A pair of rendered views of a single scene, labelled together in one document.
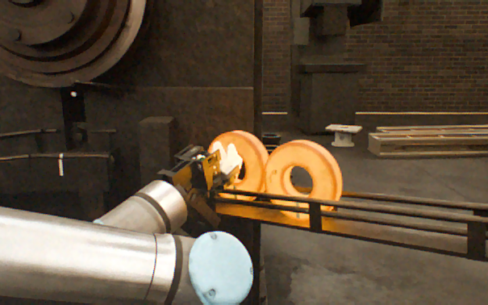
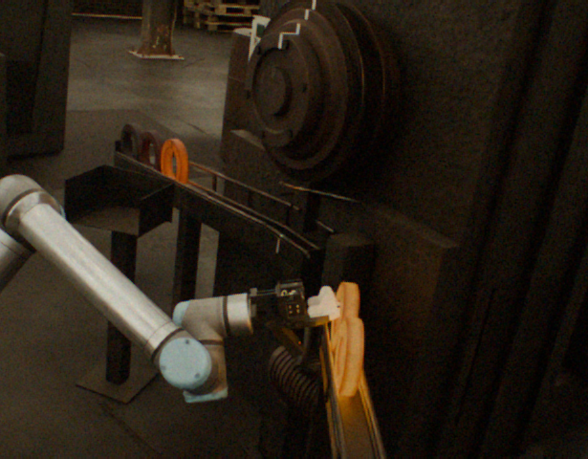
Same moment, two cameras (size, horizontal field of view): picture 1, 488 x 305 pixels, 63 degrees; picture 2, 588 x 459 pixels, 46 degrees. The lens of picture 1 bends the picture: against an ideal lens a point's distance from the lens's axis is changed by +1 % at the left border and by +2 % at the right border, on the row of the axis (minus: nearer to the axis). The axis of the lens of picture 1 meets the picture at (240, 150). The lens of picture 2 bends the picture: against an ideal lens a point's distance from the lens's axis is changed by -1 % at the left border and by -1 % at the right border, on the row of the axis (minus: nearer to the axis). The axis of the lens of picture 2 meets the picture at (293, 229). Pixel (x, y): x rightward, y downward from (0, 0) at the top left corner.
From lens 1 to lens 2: 1.08 m
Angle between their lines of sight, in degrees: 49
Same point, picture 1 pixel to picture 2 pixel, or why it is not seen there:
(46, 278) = (108, 312)
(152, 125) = (336, 243)
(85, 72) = (309, 174)
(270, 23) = not seen: outside the picture
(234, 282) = (180, 373)
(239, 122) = (424, 275)
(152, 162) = (328, 276)
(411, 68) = not seen: outside the picture
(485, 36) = not seen: outside the picture
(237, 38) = (459, 185)
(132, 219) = (204, 311)
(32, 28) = (271, 133)
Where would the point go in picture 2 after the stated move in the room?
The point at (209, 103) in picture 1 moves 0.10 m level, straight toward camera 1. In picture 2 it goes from (405, 243) to (377, 251)
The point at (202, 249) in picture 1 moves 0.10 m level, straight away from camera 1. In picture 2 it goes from (174, 344) to (217, 331)
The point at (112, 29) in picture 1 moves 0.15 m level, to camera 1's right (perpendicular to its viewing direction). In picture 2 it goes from (327, 147) to (368, 167)
